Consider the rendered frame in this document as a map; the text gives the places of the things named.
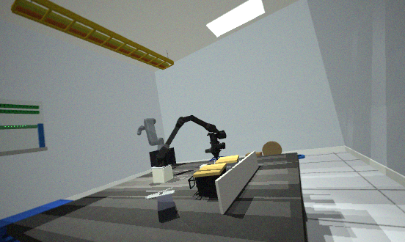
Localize white flat panel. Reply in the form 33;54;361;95
215;151;258;214

